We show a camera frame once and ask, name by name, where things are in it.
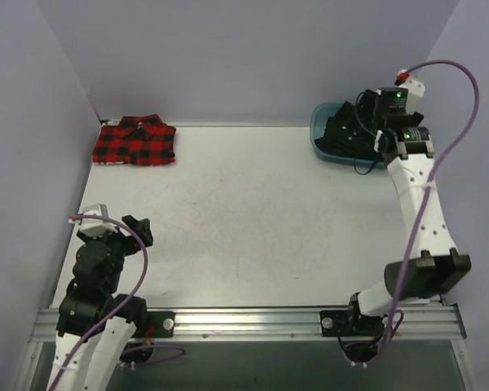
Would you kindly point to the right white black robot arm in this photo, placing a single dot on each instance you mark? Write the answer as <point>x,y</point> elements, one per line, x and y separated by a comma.
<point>431,265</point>

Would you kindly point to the red black plaid folded shirt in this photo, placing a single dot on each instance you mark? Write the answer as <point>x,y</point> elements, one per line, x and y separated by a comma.
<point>138,141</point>

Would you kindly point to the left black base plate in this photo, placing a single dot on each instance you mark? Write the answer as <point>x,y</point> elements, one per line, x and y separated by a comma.
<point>156,324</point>

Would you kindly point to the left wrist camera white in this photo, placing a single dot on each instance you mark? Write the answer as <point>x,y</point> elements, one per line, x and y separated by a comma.
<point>93,228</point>

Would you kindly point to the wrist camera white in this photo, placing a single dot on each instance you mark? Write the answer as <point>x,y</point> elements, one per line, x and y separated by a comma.
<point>93,228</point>
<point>416,88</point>

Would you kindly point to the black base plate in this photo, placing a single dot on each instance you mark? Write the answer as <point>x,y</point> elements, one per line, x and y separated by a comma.
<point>156,324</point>
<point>342,323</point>

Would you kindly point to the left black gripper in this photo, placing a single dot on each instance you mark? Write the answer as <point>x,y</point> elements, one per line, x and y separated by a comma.
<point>127,238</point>

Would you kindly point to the aluminium front rail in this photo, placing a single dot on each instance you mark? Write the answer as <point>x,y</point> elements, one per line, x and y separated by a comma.
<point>420,322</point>

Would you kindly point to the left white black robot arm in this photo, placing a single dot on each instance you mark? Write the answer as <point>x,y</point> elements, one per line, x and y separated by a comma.
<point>95,321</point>

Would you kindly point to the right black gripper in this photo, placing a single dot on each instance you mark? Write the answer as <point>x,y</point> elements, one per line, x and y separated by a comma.
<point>354,133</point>

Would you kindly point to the black long sleeve shirt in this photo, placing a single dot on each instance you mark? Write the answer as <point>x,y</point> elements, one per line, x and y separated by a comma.
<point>373,130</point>

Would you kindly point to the teal plastic bin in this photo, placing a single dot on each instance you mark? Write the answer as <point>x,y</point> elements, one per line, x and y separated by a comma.
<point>337,137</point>

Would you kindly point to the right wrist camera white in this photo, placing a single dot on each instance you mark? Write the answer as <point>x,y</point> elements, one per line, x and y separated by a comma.
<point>416,88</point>

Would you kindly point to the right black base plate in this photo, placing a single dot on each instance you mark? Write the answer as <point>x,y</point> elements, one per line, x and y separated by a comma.
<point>342,323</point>

